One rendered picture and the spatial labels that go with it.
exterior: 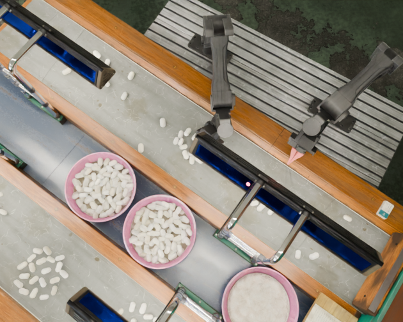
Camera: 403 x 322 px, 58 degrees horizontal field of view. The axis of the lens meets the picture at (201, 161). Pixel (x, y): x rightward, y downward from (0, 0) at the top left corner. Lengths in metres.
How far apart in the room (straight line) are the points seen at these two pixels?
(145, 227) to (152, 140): 0.34
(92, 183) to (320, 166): 0.87
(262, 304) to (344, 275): 0.32
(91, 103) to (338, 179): 1.02
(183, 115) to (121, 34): 0.44
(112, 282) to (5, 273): 0.39
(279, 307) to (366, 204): 0.50
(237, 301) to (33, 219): 0.81
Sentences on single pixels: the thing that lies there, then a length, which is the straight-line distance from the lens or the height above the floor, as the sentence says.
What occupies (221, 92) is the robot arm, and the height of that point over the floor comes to 0.97.
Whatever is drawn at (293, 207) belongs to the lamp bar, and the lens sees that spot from 1.05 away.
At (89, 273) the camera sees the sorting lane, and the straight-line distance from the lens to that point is 1.43.
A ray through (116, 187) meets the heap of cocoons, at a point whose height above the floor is 0.73.
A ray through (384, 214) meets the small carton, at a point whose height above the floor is 0.78.
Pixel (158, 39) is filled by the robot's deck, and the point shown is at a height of 0.67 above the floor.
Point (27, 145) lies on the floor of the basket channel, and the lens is 1.66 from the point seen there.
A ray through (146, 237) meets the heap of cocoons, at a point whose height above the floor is 0.75.
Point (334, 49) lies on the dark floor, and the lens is 2.65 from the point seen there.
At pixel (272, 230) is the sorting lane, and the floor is 0.74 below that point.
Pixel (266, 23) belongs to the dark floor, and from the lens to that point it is 2.65.
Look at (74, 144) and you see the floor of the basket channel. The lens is 1.59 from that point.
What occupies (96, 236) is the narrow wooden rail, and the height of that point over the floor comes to 0.76.
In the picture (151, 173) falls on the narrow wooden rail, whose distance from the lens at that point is 1.40.
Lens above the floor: 2.11
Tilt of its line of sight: 75 degrees down
